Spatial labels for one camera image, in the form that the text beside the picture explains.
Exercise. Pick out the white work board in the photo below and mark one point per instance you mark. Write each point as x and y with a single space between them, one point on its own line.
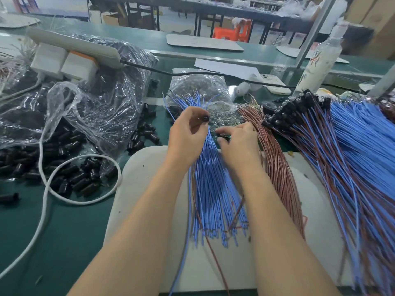
247 268

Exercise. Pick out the slanted metal frame post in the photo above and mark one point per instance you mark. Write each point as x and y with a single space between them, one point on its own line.
315 27

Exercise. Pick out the blue table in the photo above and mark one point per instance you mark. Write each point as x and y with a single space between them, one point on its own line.
54 6

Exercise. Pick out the orange plastic stool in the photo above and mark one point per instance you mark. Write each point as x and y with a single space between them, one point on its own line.
233 30

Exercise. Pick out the white flat tray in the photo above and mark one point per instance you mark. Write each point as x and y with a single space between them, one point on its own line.
287 52
18 21
204 42

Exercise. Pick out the pile of black plastic caps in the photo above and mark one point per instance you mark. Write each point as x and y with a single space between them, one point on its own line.
15 166

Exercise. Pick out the white spray bottle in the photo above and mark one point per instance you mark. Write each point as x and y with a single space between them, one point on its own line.
321 59

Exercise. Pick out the person's left forearm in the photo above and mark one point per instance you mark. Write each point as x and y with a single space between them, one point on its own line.
126 246

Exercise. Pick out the white computer mouse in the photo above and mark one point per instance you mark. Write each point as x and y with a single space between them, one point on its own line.
242 89

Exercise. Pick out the white flat device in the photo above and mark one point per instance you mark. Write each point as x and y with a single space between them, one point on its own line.
273 84

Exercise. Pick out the cardboard boxes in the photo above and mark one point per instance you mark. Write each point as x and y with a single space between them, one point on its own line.
371 18

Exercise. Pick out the person's right forearm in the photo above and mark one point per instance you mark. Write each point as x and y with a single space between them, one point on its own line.
290 243

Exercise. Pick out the white orange charger adapter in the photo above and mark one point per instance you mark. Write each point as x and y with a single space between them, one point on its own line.
79 66

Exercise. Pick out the long black-frame table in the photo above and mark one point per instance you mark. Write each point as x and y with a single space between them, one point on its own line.
197 5

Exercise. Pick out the short metal frame post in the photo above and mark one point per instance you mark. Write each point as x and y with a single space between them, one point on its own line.
381 83

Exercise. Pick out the person's left hand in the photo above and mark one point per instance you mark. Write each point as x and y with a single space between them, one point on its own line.
186 141

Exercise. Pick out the white power strip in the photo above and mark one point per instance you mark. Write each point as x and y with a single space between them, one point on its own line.
74 47

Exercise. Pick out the white paper sheet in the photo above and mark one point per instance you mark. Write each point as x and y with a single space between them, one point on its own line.
224 67

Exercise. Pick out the small black cap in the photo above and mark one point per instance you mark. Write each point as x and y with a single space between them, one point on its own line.
205 118

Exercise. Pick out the person's right hand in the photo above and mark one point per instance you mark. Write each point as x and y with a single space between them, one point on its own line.
240 151

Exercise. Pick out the small clear plastic bag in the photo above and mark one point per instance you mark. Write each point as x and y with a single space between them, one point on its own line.
197 88

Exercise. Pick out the large clear plastic bag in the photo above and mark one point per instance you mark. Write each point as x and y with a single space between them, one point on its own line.
111 92

